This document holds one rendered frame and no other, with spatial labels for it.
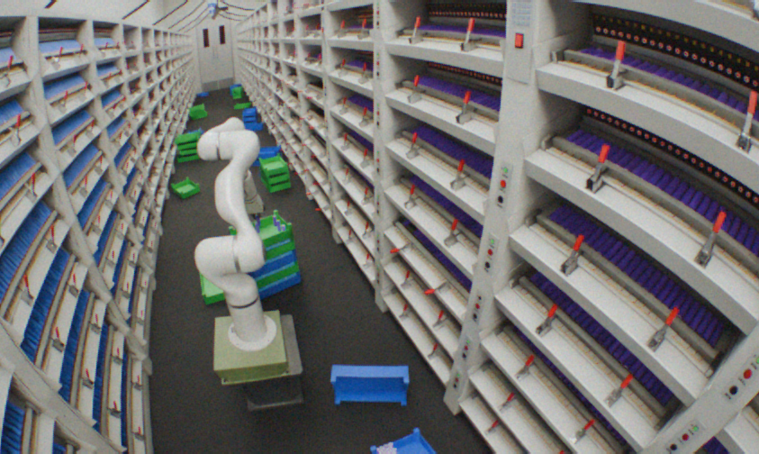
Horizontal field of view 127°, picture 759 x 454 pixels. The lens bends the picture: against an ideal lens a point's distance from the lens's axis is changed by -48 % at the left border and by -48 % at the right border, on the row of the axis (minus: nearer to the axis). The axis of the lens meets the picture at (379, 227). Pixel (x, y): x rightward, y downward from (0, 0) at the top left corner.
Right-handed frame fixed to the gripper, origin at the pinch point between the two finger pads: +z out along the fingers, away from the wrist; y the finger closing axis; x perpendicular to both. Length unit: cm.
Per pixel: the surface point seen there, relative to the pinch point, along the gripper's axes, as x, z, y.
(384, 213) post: -23, -24, 62
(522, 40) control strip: -50, -121, 80
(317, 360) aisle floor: -74, 18, 26
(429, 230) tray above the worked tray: -49, -49, 72
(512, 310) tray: -86, -66, 84
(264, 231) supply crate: 0.7, 16.6, 0.7
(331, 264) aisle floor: -7, 49, 37
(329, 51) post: 65, -55, 44
